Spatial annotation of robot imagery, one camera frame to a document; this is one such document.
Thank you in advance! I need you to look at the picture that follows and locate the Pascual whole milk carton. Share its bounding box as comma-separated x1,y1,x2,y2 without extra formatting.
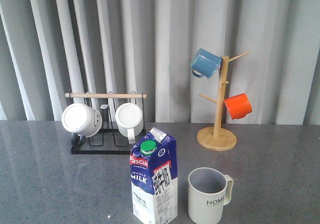
129,128,178,224

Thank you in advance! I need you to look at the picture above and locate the white HOME cup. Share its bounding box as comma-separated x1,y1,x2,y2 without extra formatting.
188,167,234,224

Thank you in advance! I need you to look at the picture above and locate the white ribbed mug on rack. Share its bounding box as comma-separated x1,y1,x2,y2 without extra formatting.
115,103,143,144

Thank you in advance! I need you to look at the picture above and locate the blue enamel mug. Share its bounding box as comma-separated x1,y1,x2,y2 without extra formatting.
190,48,222,79

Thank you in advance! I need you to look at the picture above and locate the wooden mug tree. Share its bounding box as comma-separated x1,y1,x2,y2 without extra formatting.
196,51,250,151

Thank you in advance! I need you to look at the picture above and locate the orange enamel mug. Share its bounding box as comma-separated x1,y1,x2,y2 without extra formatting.
224,93,252,120

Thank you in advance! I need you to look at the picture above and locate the white smiley mug on rack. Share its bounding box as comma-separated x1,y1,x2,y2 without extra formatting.
61,103,103,146

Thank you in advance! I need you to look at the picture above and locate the grey pleated curtain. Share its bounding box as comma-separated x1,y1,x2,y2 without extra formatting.
0,0,320,125

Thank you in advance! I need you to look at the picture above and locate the black wire mug rack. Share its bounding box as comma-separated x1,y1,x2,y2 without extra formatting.
65,92,147,155

